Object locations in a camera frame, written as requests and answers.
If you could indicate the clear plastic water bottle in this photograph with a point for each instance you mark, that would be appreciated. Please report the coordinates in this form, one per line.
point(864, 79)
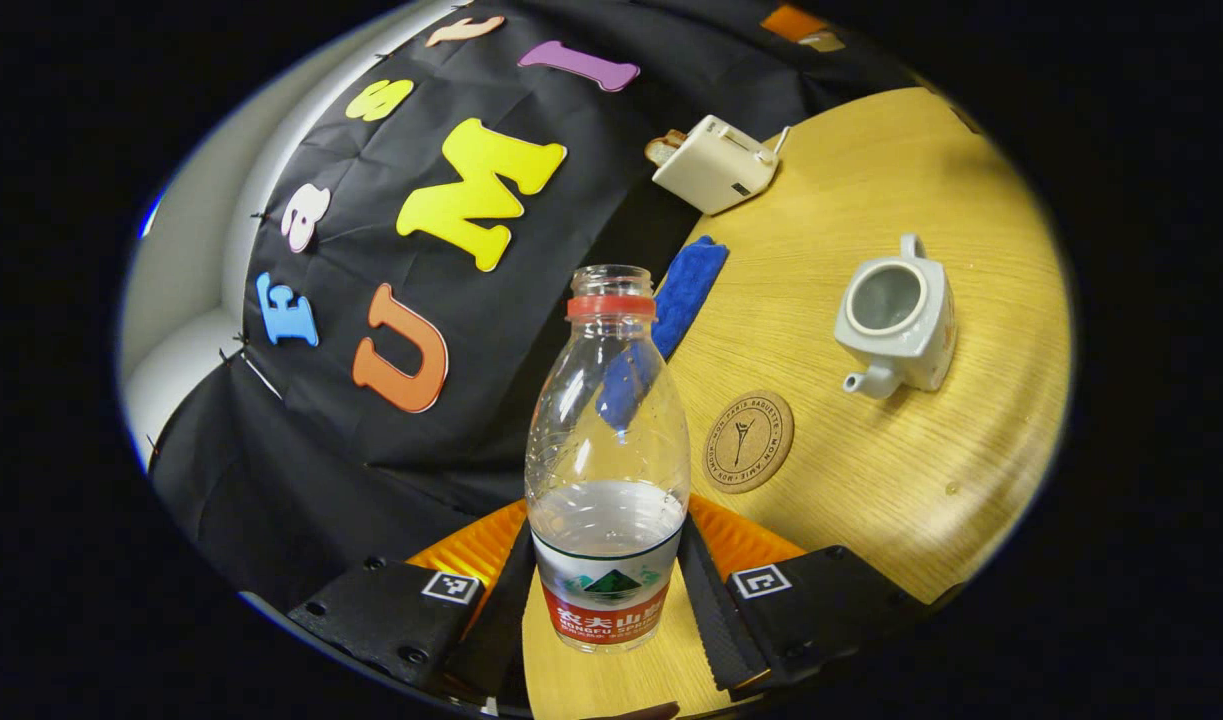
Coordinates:
point(606, 560)

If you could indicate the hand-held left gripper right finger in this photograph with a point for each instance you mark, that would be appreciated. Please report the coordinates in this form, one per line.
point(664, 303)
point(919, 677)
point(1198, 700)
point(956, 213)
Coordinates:
point(706, 610)

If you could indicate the white toaster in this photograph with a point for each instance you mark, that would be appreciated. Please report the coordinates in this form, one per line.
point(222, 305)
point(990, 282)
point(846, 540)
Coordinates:
point(716, 165)

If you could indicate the bread slice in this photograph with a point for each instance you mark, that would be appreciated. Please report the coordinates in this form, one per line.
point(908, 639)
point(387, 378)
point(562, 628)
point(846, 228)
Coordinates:
point(663, 147)

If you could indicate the black backdrop cloth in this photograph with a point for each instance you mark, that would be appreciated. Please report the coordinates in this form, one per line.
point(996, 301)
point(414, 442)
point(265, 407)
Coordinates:
point(371, 470)

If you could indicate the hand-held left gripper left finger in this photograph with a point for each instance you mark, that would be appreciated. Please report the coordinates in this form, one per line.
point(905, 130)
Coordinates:
point(506, 620)

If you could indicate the blue towel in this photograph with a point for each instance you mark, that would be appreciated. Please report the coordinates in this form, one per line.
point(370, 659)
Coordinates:
point(691, 290)

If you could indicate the round cork coaster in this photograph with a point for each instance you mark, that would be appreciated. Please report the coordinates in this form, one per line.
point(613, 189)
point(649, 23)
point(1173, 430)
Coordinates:
point(749, 441)

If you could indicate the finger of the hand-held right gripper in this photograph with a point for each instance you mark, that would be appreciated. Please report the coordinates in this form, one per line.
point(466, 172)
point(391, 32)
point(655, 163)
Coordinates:
point(791, 20)

